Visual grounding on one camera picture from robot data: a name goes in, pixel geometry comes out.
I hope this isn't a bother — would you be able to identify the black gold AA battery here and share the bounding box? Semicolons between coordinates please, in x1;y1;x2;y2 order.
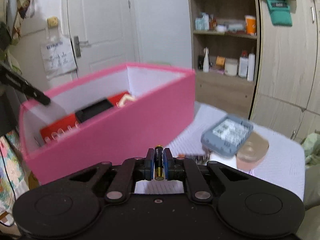
154;146;164;181

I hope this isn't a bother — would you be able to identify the white tote bag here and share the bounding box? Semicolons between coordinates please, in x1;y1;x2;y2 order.
40;27;76;80

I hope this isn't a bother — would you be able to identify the teal pouch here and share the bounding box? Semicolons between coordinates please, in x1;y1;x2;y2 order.
266;0;292;27

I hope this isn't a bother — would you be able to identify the grey router device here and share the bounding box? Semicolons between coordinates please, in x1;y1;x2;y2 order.
201;115;254;158

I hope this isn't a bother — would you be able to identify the white door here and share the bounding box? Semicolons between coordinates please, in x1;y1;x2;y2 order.
65;0;140;77

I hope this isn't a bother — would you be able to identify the wooden wardrobe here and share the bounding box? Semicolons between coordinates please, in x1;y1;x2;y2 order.
251;0;318;142

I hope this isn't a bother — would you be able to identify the orange cup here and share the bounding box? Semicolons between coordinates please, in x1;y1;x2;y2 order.
245;15;257;35

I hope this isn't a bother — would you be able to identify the black phone case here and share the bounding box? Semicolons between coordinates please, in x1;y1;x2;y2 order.
75;99;114;123

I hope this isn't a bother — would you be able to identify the pink cardboard box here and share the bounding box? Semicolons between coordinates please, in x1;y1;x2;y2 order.
19;62;195;184

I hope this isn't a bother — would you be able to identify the red notebook in box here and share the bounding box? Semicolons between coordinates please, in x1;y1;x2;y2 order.
40;91;136;144

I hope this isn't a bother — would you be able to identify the wooden shelf unit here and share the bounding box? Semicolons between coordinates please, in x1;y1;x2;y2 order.
188;0;261;118

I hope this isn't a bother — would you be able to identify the tall white bottle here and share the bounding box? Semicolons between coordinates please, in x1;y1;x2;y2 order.
247;53;255;82

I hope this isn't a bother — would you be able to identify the white spray bottle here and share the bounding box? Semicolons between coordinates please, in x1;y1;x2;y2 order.
203;47;210;73

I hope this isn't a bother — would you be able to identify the pink beige lidded container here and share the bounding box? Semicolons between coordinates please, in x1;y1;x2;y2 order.
236;132;269;171

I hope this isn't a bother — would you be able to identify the light green cloth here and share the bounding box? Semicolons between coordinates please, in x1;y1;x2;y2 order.
302;133;320;168

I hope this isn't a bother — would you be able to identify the white jar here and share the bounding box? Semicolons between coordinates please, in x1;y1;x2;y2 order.
224;58;238;76

